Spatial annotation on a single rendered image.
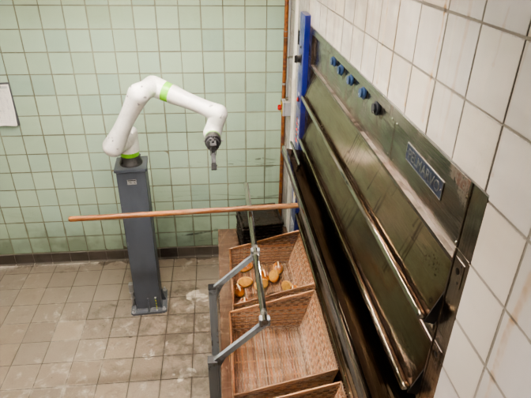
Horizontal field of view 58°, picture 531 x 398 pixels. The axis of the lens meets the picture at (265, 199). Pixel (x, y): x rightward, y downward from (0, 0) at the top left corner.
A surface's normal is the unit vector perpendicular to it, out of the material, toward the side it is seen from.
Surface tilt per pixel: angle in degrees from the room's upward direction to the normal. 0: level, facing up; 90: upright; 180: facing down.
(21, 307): 0
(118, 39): 90
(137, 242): 90
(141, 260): 90
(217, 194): 90
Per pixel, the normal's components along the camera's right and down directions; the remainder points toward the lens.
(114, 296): 0.01, -0.87
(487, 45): -1.00, 0.04
